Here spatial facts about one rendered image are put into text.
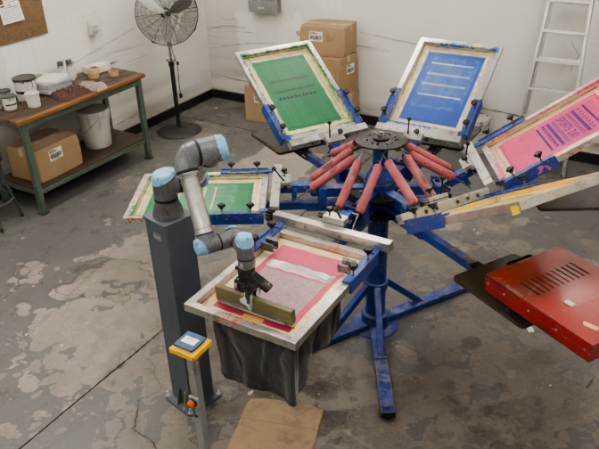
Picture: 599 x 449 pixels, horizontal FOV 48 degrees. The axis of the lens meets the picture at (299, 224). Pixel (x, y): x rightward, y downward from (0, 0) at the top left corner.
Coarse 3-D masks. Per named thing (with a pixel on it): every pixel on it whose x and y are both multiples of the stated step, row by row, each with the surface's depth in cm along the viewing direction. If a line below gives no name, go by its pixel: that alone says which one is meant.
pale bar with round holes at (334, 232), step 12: (276, 216) 362; (288, 216) 359; (300, 216) 359; (300, 228) 357; (312, 228) 352; (324, 228) 348; (336, 228) 347; (348, 240) 344; (360, 240) 339; (372, 240) 336; (384, 240) 336
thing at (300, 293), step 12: (312, 264) 334; (324, 264) 334; (300, 276) 325; (336, 276) 324; (288, 288) 317; (300, 288) 317; (312, 288) 316; (324, 288) 316; (276, 300) 308; (288, 300) 308; (300, 300) 308; (312, 300) 308; (300, 312) 300; (276, 324) 293
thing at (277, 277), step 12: (276, 252) 345; (288, 252) 345; (300, 252) 344; (264, 264) 336; (300, 264) 335; (264, 276) 326; (276, 276) 326; (288, 276) 325; (276, 288) 317; (240, 312) 302
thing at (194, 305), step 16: (288, 240) 355; (304, 240) 350; (320, 240) 347; (256, 256) 341; (352, 256) 338; (224, 272) 324; (208, 288) 312; (192, 304) 302; (336, 304) 304; (224, 320) 292; (240, 320) 290; (320, 320) 292; (256, 336) 286; (272, 336) 281; (288, 336) 280; (304, 336) 281
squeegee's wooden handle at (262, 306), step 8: (216, 288) 303; (224, 288) 301; (232, 288) 301; (224, 296) 303; (232, 296) 300; (240, 296) 297; (256, 296) 295; (240, 304) 299; (256, 304) 293; (264, 304) 290; (272, 304) 289; (280, 304) 289; (264, 312) 293; (272, 312) 290; (280, 312) 287; (288, 312) 285; (288, 320) 287
